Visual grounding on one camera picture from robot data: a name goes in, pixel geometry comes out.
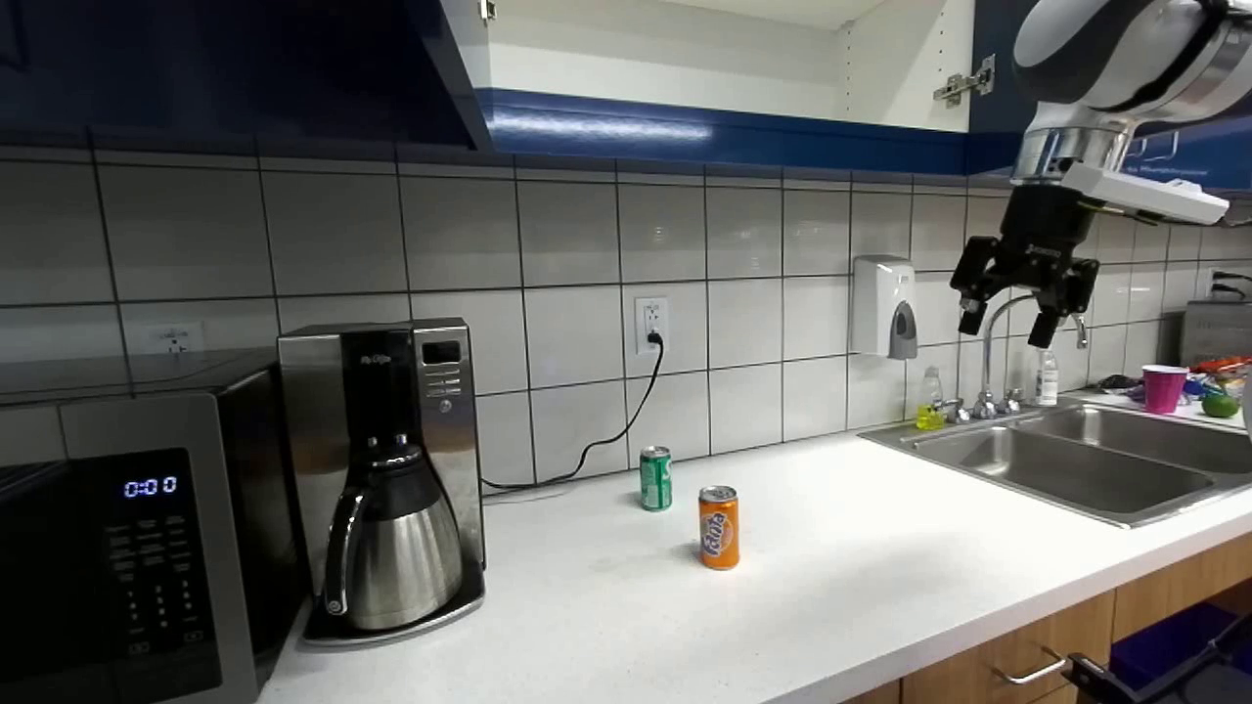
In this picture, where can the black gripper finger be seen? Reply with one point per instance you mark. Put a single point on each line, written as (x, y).
(981, 277)
(1063, 295)

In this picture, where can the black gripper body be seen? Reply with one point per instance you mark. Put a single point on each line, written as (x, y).
(1043, 227)

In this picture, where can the orange soda can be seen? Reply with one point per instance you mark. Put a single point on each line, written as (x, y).
(716, 530)

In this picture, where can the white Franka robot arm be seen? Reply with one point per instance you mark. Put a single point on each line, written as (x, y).
(1120, 44)

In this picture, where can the metal cabinet door hinge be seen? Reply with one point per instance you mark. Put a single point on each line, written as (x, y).
(486, 10)
(962, 83)

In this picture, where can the open blue cabinet door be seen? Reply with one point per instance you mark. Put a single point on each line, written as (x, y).
(210, 66)
(1000, 51)

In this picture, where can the closed blue cabinet door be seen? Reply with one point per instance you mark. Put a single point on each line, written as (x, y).
(1214, 149)

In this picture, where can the wooden base cabinet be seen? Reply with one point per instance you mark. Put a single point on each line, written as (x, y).
(1029, 638)

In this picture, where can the green soda can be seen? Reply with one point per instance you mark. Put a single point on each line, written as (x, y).
(655, 480)

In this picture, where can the chrome gooseneck faucet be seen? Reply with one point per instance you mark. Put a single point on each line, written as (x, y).
(991, 337)

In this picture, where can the small white bottle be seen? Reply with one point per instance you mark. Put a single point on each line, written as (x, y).
(1051, 383)

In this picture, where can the pink plastic cup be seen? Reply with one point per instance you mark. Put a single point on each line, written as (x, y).
(1165, 389)

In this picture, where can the yellow dish soap bottle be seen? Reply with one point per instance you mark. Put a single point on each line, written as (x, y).
(927, 416)

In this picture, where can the grey metal countertop appliance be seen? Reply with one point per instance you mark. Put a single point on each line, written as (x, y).
(1217, 327)

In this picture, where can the stainless steel sink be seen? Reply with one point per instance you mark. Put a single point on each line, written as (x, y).
(1056, 473)

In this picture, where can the green round bowl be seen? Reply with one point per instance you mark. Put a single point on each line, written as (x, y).
(1222, 400)

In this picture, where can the white outlet with plug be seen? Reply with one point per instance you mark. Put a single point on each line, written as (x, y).
(649, 327)

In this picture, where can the blue plastic bin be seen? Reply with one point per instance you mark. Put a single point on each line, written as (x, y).
(1175, 646)

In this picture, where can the black steel coffee maker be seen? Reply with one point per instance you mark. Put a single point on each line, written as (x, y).
(434, 394)

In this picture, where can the stainless steel coffee carafe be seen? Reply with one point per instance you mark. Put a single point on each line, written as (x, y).
(396, 553)

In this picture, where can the black steel microwave oven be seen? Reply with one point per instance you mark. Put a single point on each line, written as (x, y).
(132, 563)

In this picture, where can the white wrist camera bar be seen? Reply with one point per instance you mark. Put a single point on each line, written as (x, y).
(1137, 181)

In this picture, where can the white wall soap dispenser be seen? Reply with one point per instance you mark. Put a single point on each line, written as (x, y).
(880, 308)

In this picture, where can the open blue wall cabinet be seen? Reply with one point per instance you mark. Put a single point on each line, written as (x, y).
(678, 80)

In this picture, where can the empty white wall outlet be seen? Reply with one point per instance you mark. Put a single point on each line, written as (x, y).
(176, 345)

